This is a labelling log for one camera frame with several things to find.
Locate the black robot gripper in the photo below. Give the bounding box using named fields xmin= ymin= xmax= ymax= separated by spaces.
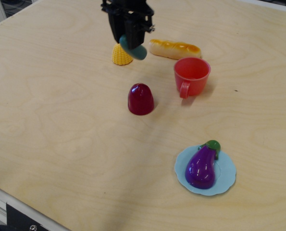
xmin=101 ymin=0 xmax=155 ymax=50

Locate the green toy cucumber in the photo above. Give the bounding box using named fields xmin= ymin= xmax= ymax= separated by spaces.
xmin=119 ymin=35 xmax=147 ymax=60

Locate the red plastic cup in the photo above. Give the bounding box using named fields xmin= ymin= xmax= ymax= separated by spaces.
xmin=174 ymin=57 xmax=211 ymax=99

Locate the yellow toy corn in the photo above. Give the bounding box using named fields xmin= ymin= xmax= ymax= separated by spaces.
xmin=112 ymin=43 xmax=133 ymax=65

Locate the toy bread loaf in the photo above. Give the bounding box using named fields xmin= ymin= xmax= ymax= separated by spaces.
xmin=149 ymin=39 xmax=201 ymax=60

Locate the dark red toy dome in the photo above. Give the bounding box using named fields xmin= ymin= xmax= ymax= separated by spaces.
xmin=128 ymin=83 xmax=154 ymax=116

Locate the purple toy eggplant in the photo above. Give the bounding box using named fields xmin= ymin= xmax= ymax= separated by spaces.
xmin=185 ymin=140 xmax=221 ymax=190

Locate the light blue plate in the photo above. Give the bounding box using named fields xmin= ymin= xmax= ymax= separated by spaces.
xmin=174 ymin=145 xmax=236 ymax=196

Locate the aluminium table frame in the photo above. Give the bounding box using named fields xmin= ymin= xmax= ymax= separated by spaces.
xmin=0 ymin=189 xmax=68 ymax=231

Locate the black corner bracket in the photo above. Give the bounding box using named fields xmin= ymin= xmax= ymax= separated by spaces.
xmin=6 ymin=202 xmax=49 ymax=231

